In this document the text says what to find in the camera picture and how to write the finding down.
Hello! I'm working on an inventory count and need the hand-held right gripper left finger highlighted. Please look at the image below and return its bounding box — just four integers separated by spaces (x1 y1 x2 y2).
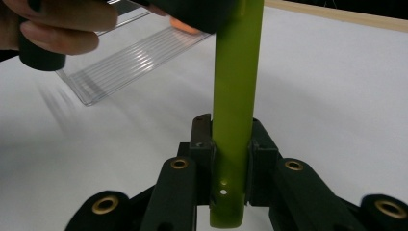
177 114 216 206

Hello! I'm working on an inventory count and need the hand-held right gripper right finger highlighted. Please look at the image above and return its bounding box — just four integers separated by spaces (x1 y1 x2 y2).
246 117 281 206

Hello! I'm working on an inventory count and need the green colourful box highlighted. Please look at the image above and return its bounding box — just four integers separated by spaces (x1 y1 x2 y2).
210 0 265 229

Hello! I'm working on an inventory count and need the clear plastic tray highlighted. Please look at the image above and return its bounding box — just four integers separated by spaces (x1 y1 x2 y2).
56 0 213 107

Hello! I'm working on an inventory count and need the light wooden table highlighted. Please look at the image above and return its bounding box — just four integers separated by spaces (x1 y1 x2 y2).
264 0 408 33

